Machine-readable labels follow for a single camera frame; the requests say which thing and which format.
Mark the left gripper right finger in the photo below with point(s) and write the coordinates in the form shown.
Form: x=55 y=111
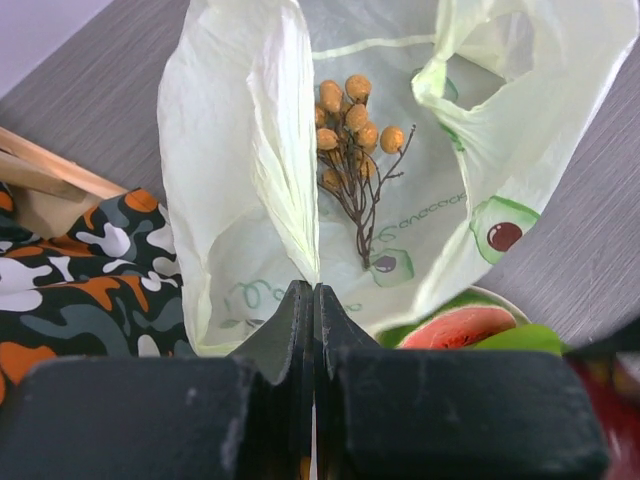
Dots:
x=446 y=414

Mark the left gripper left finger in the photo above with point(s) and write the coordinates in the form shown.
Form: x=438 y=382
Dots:
x=247 y=415

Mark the red fake watermelon slice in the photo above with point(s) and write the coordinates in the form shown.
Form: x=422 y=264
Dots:
x=462 y=322

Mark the green fake fruit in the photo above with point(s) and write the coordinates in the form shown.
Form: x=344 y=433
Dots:
x=529 y=337

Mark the dark red fake fruit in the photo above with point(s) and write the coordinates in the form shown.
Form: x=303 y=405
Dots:
x=614 y=394

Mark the green avocado print plastic bag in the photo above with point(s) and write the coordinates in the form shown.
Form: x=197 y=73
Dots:
x=500 y=94

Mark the cream and blue ceramic plate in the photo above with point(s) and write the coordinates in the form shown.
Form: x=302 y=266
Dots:
x=519 y=316

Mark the zebra print tote bag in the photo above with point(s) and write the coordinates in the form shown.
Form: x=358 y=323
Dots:
x=109 y=286

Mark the wooden tray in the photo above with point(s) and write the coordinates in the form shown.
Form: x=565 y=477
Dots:
x=51 y=192

